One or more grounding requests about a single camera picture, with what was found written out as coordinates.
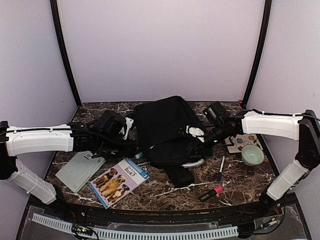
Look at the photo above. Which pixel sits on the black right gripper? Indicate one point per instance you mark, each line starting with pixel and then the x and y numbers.
pixel 200 146

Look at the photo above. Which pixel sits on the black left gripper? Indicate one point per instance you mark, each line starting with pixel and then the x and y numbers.
pixel 129 146

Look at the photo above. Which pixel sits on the black student backpack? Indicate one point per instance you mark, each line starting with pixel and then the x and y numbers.
pixel 162 138

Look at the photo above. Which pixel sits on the dog picture book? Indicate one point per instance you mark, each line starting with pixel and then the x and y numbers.
pixel 120 180

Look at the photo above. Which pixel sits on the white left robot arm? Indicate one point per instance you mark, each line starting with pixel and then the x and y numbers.
pixel 71 137

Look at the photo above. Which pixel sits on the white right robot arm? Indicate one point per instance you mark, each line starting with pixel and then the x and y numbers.
pixel 303 128

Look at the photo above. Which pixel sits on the white green glue stick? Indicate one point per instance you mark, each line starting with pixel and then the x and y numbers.
pixel 139 155

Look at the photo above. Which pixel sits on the floral ceramic tile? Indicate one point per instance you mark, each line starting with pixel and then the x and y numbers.
pixel 235 144

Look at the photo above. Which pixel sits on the white pen with blue cap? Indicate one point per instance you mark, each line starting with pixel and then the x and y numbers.
pixel 221 168

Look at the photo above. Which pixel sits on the pale green ceramic bowl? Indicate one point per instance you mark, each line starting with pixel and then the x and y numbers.
pixel 252 155

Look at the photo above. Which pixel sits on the pink and black highlighter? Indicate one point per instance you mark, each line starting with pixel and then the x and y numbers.
pixel 211 193

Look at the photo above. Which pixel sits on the grey notebook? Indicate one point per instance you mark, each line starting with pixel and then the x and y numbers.
pixel 82 166

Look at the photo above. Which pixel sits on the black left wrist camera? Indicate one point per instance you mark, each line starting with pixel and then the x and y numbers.
pixel 111 122

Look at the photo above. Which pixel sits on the black front rail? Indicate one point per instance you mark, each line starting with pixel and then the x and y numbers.
pixel 180 207

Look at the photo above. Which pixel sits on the grey slotted cable duct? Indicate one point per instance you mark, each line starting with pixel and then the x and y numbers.
pixel 125 231

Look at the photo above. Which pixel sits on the black left frame post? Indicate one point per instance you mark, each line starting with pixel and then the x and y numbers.
pixel 63 51

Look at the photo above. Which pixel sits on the black frame post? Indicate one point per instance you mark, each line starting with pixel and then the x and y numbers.
pixel 258 53
pixel 63 51

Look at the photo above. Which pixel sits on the black right frame post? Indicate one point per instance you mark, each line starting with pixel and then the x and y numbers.
pixel 258 53

